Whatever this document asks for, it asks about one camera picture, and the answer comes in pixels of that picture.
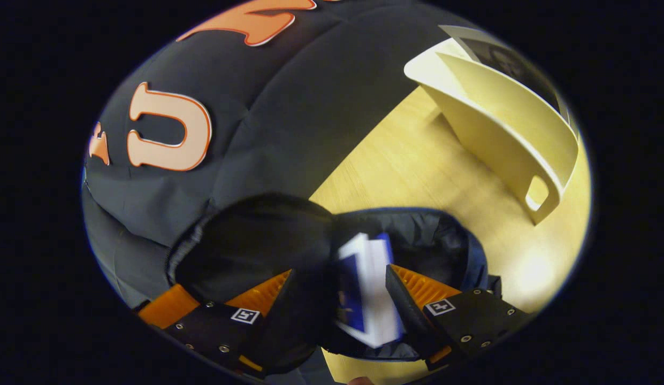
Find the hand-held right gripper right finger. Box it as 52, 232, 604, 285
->
385, 265, 533, 372

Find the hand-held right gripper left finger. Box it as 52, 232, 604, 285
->
164, 269, 293, 379

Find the blue and white book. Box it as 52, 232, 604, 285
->
334, 232, 407, 350

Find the blue schoolbag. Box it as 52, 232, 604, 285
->
165, 192, 505, 378

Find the white bookshelf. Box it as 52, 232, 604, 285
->
403, 37, 580, 227

